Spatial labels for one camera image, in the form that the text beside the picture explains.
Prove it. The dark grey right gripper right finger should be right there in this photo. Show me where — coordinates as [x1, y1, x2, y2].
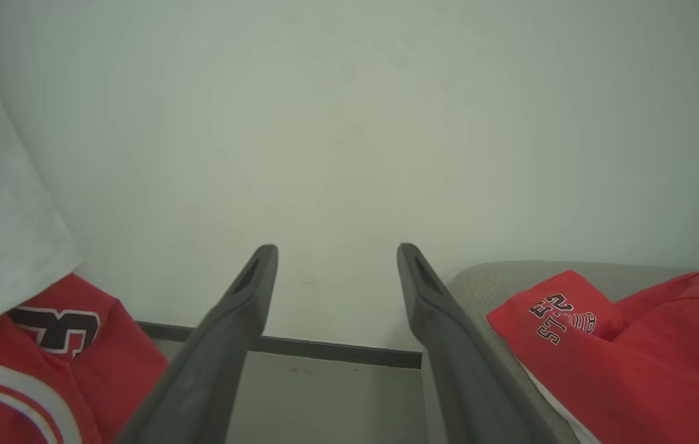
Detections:
[396, 243, 561, 444]

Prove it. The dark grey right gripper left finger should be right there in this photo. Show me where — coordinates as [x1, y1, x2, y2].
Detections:
[114, 244, 279, 444]

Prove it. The red jersey with white stripes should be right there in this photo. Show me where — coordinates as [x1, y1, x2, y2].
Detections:
[0, 273, 169, 444]

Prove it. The red Bulls 23 garment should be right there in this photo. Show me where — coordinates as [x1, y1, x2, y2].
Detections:
[486, 269, 699, 444]

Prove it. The white garment under red garment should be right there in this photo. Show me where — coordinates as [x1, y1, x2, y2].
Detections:
[522, 364, 603, 444]

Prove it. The dark grey baseboard strip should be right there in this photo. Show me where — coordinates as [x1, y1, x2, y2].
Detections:
[136, 321, 423, 369]

